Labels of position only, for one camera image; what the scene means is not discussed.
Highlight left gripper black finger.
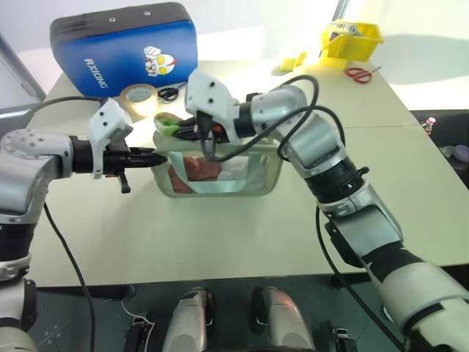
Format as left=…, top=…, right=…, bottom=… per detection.
left=128, top=147, right=164, bottom=160
left=128, top=157, right=169, bottom=170

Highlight red handled scissors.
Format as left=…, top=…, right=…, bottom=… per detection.
left=344, top=65, right=383, bottom=85

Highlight yellow plastic bin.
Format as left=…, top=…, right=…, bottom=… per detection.
left=319, top=21, right=385, bottom=71

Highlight pink soft item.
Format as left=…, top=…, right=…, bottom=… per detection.
left=169, top=155, right=221, bottom=194

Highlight white tissue packet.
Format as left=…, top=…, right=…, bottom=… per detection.
left=218, top=156, right=251, bottom=182

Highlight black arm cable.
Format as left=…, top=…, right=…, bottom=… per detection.
left=42, top=202, right=100, bottom=352
left=22, top=95, right=106, bottom=117
left=203, top=74, right=347, bottom=162
left=315, top=203, right=408, bottom=352

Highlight black handled scissors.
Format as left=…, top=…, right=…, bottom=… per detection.
left=158, top=81, right=190, bottom=103

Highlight small red capped bottle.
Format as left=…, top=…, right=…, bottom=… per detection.
left=421, top=117, right=438, bottom=139

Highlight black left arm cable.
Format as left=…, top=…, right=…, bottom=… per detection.
left=42, top=202, right=100, bottom=352
left=22, top=95, right=106, bottom=117

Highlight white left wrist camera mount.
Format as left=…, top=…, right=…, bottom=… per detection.
left=89, top=98, right=134, bottom=180

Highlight beige packing tape roll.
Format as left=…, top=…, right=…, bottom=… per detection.
left=119, top=83, right=160, bottom=120

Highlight silver rounded leg shell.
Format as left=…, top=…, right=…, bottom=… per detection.
left=251, top=286, right=317, bottom=352
left=162, top=287, right=215, bottom=352

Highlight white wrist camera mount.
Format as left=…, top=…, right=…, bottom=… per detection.
left=89, top=98, right=134, bottom=180
left=184, top=70, right=243, bottom=144

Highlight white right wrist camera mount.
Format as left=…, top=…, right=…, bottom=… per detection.
left=184, top=70, right=243, bottom=144

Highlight green plush keychain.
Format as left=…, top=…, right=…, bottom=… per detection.
left=153, top=111, right=184, bottom=138

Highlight clear pouch with green trim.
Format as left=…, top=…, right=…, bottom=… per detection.
left=151, top=130, right=284, bottom=199

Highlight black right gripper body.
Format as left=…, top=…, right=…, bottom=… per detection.
left=195, top=111, right=230, bottom=145

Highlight blue padded cartoon-print case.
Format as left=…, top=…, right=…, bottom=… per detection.
left=49, top=1, right=200, bottom=98

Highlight white printed small box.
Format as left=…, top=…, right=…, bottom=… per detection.
left=327, top=21, right=359, bottom=38

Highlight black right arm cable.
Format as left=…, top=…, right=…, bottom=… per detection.
left=203, top=74, right=347, bottom=162
left=315, top=203, right=408, bottom=352

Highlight grey metal frame bar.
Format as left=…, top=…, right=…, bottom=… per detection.
left=0, top=32, right=48, bottom=104

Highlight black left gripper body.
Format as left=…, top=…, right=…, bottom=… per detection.
left=102, top=145, right=132, bottom=195

